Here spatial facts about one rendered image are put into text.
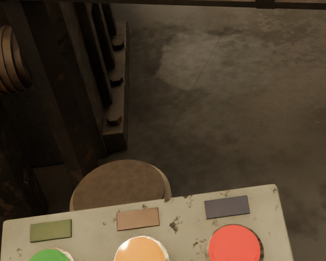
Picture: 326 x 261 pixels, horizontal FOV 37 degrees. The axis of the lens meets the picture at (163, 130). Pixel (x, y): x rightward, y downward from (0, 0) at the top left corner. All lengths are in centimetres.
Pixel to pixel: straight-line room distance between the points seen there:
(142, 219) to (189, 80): 125
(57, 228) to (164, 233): 9
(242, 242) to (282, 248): 3
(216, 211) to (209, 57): 137
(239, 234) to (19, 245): 18
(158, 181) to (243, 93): 101
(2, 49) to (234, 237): 66
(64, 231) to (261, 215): 16
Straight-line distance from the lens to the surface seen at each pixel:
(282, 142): 138
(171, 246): 41
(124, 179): 59
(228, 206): 42
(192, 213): 42
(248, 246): 40
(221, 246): 40
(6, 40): 96
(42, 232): 44
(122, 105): 148
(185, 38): 189
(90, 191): 59
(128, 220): 42
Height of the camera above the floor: 93
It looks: 40 degrees down
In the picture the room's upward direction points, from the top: 11 degrees counter-clockwise
